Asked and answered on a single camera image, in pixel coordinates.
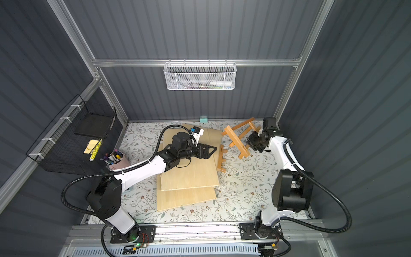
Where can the pink pen cup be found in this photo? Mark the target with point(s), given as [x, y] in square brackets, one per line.
[116, 160]

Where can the white wire mesh basket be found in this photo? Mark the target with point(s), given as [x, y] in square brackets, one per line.
[196, 78]

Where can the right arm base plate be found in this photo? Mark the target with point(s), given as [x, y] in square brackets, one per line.
[250, 231]

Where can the small wooden easel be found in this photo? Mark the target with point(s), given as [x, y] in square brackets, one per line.
[221, 159]

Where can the white marker in basket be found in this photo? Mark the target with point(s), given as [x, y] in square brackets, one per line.
[221, 84]

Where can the wooden easel frame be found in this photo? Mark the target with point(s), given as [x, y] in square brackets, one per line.
[236, 139]

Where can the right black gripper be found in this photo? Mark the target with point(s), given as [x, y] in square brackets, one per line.
[255, 141]

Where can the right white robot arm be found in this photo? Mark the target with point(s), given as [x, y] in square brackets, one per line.
[291, 191]

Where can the black wire mesh basket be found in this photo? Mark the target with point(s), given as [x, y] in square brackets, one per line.
[59, 148]

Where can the yellow sticky note pad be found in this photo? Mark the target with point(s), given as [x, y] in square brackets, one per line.
[91, 145]

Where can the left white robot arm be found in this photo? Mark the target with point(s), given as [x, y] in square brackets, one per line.
[105, 195]

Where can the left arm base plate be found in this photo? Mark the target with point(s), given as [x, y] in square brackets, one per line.
[137, 235]

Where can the aluminium rail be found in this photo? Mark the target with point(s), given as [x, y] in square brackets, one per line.
[194, 233]

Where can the plywood board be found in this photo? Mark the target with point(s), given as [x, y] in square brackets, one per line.
[178, 198]
[210, 137]
[197, 173]

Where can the teal wall clip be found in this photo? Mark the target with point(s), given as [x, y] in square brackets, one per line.
[203, 119]

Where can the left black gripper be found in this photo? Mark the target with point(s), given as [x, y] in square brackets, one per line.
[199, 151]

